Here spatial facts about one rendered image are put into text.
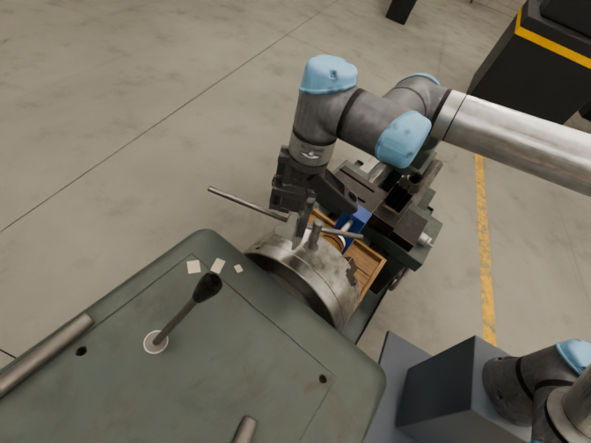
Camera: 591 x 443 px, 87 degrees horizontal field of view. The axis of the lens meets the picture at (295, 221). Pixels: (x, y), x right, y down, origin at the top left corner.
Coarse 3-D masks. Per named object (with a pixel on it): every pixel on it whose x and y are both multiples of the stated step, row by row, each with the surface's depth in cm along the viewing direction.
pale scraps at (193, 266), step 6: (216, 258) 61; (192, 264) 59; (198, 264) 59; (216, 264) 60; (222, 264) 61; (192, 270) 58; (198, 270) 59; (210, 270) 59; (216, 270) 60; (240, 270) 61
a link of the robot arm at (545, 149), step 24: (432, 96) 48; (456, 96) 47; (432, 120) 48; (456, 120) 47; (480, 120) 45; (504, 120) 44; (528, 120) 44; (456, 144) 49; (480, 144) 47; (504, 144) 45; (528, 144) 43; (552, 144) 42; (576, 144) 42; (528, 168) 45; (552, 168) 43; (576, 168) 42
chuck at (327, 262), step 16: (272, 240) 74; (288, 240) 73; (304, 240) 73; (320, 240) 73; (304, 256) 69; (320, 256) 71; (336, 256) 72; (320, 272) 68; (336, 272) 70; (336, 288) 69; (352, 288) 73; (352, 304) 74
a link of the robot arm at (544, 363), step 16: (544, 352) 67; (560, 352) 63; (576, 352) 61; (528, 368) 68; (544, 368) 64; (560, 368) 62; (576, 368) 59; (528, 384) 68; (544, 384) 62; (560, 384) 59
